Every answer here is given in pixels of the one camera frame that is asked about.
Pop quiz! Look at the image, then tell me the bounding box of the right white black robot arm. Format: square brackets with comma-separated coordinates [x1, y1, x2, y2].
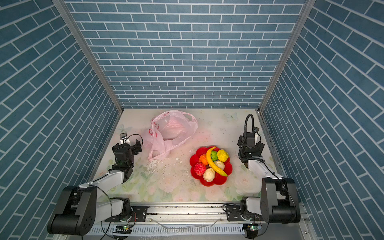
[238, 132, 301, 224]

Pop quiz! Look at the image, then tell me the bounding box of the yellow fake banana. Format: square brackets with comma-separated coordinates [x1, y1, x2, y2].
[205, 146, 229, 178]

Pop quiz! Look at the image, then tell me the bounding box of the right metal corner post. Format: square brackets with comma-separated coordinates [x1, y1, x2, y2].
[259, 0, 316, 113]

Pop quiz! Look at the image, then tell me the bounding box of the beige fake fruit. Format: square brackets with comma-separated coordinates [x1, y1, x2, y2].
[214, 161, 225, 170]
[203, 168, 216, 183]

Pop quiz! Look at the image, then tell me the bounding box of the orange fake fruit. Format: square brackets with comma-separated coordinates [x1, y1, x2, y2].
[199, 154, 208, 166]

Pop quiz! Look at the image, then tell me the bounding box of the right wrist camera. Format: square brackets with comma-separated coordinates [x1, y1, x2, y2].
[253, 127, 261, 145]

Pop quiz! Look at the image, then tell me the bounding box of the left metal corner post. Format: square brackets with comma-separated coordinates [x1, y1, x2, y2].
[52, 0, 124, 114]

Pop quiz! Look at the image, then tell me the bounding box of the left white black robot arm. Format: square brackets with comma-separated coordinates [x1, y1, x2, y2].
[47, 139, 144, 236]

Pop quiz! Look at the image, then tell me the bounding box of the yellow fake lemon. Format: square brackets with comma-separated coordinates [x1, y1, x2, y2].
[217, 150, 230, 163]

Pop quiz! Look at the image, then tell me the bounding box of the pink plastic bag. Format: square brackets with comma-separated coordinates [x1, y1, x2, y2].
[143, 110, 198, 161]

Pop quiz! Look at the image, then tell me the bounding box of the metal corner post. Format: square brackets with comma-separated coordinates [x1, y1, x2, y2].
[52, 0, 124, 114]
[259, 0, 316, 113]

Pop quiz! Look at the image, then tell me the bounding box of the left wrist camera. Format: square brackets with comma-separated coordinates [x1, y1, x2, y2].
[120, 133, 131, 145]

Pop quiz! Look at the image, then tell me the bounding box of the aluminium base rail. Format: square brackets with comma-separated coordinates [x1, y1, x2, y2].
[52, 202, 319, 240]

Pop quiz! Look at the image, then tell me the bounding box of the green fake kiwi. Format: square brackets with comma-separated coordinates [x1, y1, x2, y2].
[210, 151, 219, 162]

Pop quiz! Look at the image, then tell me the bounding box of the red fake strawberry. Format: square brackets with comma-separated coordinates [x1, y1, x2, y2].
[194, 162, 207, 176]

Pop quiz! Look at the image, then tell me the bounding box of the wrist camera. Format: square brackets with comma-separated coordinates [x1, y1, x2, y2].
[120, 133, 131, 145]
[253, 127, 261, 145]

